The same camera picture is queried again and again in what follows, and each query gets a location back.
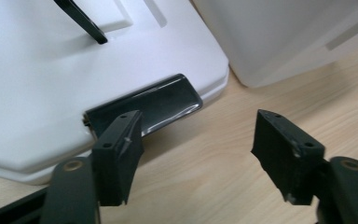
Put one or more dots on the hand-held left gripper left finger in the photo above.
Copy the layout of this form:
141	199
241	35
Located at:
116	168

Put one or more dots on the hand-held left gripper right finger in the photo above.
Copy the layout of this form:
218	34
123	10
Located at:
287	161

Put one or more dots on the black box latch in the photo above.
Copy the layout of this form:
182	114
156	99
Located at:
164	102

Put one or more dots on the translucent white plastic container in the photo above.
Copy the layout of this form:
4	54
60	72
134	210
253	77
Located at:
276	37

